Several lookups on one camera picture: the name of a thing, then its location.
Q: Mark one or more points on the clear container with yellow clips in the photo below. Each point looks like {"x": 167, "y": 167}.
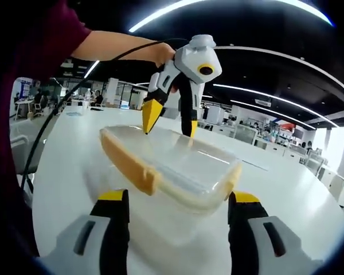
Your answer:
{"x": 175, "y": 160}

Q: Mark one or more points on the ceiling air conditioner unit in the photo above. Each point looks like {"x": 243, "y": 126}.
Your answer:
{"x": 263, "y": 102}

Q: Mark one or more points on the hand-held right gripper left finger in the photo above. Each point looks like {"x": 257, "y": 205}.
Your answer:
{"x": 100, "y": 246}

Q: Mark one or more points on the person's left hand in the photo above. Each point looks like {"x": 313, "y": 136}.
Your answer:
{"x": 164, "y": 54}

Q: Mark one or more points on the row of white desks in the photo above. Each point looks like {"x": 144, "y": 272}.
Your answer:
{"x": 275, "y": 146}

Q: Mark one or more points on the clear plastic storage box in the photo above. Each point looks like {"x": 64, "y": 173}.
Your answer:
{"x": 172, "y": 226}

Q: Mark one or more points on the person in maroon shirt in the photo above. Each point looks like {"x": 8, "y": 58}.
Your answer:
{"x": 23, "y": 57}

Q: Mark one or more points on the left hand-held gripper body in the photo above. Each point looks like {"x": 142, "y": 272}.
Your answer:
{"x": 193, "y": 61}

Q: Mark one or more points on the clear water bottle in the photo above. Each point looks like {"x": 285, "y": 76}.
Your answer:
{"x": 87, "y": 100}

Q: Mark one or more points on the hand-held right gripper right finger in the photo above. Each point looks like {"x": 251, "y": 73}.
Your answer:
{"x": 258, "y": 246}

